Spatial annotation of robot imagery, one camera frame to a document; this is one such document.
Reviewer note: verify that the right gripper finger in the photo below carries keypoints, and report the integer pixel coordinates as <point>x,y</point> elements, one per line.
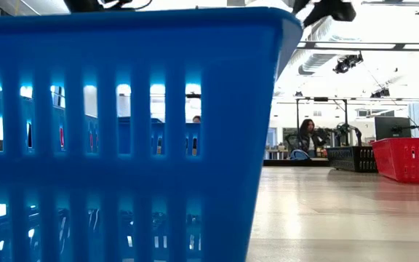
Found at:
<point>309,12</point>

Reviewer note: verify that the black plastic basket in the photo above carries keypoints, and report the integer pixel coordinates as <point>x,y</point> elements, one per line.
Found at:
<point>351,159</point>

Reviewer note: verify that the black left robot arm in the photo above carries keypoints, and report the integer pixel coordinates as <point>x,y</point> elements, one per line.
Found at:
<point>82,3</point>

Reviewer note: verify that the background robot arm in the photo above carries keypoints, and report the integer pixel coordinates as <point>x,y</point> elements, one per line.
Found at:
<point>346,127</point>

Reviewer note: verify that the ceiling light fixture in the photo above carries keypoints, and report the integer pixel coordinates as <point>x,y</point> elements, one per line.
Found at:
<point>393,3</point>

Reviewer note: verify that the black ceiling-mounted device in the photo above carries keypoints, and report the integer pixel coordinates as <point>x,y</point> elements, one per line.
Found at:
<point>346,63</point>
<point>380,93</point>

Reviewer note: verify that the ceiling light beam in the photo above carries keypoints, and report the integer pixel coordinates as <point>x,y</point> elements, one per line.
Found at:
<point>399,46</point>

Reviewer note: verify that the person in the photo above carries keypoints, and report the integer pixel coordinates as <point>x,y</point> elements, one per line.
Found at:
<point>196,119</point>
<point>308,140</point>

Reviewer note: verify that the black monitor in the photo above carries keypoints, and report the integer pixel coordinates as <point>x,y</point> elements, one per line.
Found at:
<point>391,127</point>

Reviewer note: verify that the blue backpack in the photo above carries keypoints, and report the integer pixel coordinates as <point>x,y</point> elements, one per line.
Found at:
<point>298,155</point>

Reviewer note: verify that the grey ventilation duct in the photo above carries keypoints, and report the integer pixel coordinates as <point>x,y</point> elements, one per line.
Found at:
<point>315,62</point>

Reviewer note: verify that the black background stand frame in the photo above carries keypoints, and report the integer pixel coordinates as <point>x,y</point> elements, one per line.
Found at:
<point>346,116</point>

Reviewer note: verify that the black aluminium rig frame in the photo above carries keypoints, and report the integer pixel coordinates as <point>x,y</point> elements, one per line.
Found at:
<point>286,163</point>

